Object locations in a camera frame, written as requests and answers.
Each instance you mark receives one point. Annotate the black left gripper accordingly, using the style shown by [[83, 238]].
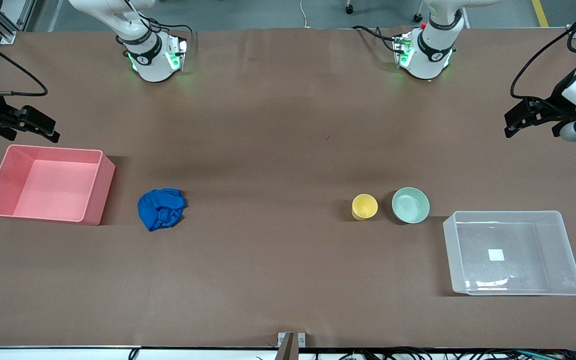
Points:
[[557, 106]]

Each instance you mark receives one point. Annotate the mint green bowl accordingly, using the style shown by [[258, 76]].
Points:
[[410, 205]]

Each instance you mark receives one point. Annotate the blue cloth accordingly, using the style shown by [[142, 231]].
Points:
[[160, 209]]

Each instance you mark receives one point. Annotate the yellow cup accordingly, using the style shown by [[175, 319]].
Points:
[[365, 206]]

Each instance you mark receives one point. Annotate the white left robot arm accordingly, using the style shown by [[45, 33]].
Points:
[[430, 55]]

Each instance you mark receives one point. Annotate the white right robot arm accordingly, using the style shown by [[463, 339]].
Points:
[[153, 65]]

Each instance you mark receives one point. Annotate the pink plastic bin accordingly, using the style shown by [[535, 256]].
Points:
[[53, 185]]

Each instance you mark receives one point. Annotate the white square bin label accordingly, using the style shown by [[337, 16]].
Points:
[[496, 255]]

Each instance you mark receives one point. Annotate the black caster wheel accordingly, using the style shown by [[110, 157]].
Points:
[[418, 18], [349, 8]]

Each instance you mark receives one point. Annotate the clear plastic bin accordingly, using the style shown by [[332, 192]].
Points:
[[518, 280]]

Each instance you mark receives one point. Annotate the aluminium frame post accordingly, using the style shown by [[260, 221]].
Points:
[[10, 22]]

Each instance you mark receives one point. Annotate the white table edge rail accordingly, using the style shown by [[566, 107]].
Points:
[[43, 353]]

